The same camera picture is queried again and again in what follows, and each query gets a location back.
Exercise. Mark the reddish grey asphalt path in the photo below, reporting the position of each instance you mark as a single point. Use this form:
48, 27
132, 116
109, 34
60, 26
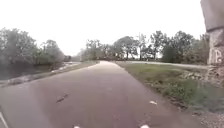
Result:
100, 93

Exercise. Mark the narrow grass strip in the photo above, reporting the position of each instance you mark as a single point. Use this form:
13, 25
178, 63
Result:
66, 69

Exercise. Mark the grass verge with dirt patches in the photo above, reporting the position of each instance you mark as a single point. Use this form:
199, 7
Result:
173, 83

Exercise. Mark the row of trees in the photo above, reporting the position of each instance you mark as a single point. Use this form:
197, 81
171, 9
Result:
176, 48

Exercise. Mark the dark water channel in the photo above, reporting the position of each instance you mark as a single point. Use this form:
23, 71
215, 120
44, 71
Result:
20, 71

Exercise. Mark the clump of trees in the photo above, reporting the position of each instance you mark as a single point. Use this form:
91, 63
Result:
20, 46

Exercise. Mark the concrete pillar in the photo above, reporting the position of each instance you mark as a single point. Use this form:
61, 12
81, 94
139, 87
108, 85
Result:
216, 46

